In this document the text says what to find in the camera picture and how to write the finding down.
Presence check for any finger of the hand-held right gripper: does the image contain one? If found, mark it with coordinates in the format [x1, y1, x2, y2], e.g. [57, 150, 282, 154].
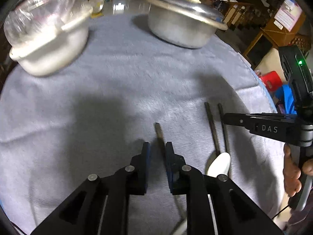
[224, 113, 295, 130]

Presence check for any clear plastic bag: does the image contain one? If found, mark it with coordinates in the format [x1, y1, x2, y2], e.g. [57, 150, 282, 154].
[4, 0, 85, 48]

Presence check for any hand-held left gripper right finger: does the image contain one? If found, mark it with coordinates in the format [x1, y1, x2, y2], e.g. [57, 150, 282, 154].
[165, 141, 285, 235]

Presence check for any white pot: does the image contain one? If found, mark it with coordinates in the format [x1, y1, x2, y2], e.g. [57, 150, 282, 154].
[9, 10, 94, 76]

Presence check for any aluminium pot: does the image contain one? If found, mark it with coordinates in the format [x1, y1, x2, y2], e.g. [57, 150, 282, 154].
[148, 0, 217, 49]

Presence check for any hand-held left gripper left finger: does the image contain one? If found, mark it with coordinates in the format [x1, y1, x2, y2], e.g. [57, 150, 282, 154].
[31, 141, 150, 235]

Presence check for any wooden stair railing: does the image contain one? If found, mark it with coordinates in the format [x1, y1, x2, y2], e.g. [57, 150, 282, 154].
[215, 0, 252, 30]

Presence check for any beige sofa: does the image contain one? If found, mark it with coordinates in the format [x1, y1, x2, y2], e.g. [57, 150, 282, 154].
[254, 48, 284, 76]

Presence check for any grey tablecloth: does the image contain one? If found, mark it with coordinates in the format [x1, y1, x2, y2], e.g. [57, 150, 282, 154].
[0, 12, 286, 235]

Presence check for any dark metal chopstick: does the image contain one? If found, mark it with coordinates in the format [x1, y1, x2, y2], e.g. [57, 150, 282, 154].
[218, 103, 232, 179]
[154, 123, 187, 228]
[204, 101, 222, 155]

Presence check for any person's right hand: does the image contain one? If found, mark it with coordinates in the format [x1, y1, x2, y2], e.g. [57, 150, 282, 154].
[283, 143, 313, 198]

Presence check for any red plastic chair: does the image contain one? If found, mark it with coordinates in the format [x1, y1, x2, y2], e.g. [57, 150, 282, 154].
[259, 70, 284, 93]

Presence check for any blue jacket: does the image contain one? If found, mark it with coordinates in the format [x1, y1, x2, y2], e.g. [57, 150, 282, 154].
[275, 84, 297, 114]

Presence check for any pink wall calendar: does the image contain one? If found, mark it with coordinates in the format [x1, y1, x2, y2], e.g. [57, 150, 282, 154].
[274, 0, 304, 32]

